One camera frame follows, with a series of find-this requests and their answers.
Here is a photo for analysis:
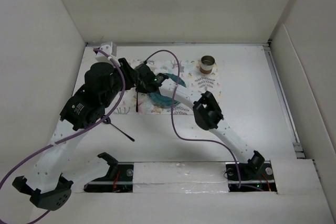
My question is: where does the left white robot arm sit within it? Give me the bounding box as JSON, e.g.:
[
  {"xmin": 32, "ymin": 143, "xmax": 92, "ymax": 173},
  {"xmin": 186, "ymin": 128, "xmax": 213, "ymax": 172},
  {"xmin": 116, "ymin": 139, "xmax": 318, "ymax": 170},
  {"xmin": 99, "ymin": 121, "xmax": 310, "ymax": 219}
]
[{"xmin": 13, "ymin": 42, "xmax": 133, "ymax": 211}]

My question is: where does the white and brown cup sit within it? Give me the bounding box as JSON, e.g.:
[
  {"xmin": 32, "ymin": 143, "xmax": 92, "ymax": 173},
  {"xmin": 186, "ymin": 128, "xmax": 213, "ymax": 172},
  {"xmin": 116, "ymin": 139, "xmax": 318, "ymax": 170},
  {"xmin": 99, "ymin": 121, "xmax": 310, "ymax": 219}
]
[{"xmin": 198, "ymin": 55, "xmax": 216, "ymax": 74}]

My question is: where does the teal scalloped plate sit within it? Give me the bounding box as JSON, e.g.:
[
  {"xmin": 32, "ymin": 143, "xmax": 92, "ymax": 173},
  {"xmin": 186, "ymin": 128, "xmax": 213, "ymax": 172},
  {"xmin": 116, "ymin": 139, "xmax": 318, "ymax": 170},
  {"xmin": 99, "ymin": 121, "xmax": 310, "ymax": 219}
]
[{"xmin": 148, "ymin": 72, "xmax": 186, "ymax": 109}]

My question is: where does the patterned cloth placemat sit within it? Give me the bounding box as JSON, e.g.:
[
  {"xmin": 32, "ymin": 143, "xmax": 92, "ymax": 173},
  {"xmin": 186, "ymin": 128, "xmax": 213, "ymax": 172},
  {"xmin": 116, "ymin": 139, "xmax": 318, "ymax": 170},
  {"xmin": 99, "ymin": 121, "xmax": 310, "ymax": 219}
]
[{"xmin": 114, "ymin": 59, "xmax": 222, "ymax": 115}]

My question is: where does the black spoon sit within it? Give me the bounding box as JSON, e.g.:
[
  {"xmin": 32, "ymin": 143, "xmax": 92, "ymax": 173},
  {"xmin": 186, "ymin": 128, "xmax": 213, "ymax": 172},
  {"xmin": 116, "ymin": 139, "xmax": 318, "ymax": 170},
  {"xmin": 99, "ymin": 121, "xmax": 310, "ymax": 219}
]
[{"xmin": 103, "ymin": 117, "xmax": 135, "ymax": 142}]

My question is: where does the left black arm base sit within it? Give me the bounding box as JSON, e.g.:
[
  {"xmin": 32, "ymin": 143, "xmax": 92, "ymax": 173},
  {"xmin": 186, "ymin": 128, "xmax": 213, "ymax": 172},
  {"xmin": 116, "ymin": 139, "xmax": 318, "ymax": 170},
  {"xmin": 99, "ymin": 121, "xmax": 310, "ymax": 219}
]
[{"xmin": 83, "ymin": 152, "xmax": 134, "ymax": 193}]

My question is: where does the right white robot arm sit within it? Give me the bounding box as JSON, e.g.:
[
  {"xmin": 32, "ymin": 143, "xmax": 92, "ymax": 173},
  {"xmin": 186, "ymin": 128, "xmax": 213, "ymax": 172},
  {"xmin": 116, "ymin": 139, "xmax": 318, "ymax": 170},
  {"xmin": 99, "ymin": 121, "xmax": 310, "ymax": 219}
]
[{"xmin": 134, "ymin": 63, "xmax": 265, "ymax": 179}]

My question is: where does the black fork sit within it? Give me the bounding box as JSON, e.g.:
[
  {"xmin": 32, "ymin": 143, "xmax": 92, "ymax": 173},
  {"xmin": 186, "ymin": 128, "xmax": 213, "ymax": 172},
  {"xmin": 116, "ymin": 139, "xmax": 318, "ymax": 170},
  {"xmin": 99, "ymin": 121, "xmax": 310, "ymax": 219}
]
[{"xmin": 135, "ymin": 91, "xmax": 139, "ymax": 113}]

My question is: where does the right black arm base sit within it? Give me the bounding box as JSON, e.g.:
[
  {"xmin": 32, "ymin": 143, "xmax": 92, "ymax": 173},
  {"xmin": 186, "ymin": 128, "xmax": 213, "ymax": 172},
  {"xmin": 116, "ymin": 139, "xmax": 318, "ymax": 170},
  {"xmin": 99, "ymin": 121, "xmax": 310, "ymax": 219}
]
[{"xmin": 223, "ymin": 161, "xmax": 277, "ymax": 193}]

